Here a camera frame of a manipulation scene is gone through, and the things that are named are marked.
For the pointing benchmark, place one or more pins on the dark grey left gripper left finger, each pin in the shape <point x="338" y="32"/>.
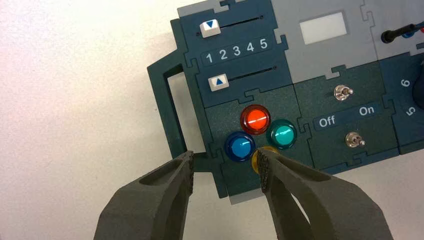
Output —
<point x="145" y="205"/>

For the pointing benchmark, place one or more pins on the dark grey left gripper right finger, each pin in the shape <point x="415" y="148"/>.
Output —
<point x="324" y="205"/>

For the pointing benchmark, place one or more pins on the yellow round push button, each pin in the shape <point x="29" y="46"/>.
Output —
<point x="254" y="161"/>

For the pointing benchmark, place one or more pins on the green round push button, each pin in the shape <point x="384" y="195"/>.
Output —
<point x="282" y="134"/>

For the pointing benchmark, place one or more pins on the blue round push button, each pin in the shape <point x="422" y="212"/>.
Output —
<point x="239" y="146"/>

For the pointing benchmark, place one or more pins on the teal and grey control panel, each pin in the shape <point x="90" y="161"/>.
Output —
<point x="298" y="99"/>

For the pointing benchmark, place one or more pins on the red round push button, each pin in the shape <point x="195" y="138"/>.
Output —
<point x="255" y="119"/>

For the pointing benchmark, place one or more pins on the white slider knob up arrow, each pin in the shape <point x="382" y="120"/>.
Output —
<point x="218" y="82"/>

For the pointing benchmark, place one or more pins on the dark rotary dial knob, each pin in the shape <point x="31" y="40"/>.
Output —
<point x="419" y="91"/>

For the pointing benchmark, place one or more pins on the white rectangular display window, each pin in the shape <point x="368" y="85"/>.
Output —
<point x="323" y="28"/>

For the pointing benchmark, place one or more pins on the black banana plug probe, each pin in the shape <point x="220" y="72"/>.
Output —
<point x="397" y="33"/>

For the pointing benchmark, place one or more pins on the white slider knob down arrow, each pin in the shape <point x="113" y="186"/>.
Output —
<point x="210" y="28"/>

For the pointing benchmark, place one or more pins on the silver metal toggle switch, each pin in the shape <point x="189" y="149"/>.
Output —
<point x="342" y="92"/>
<point x="354" y="140"/>

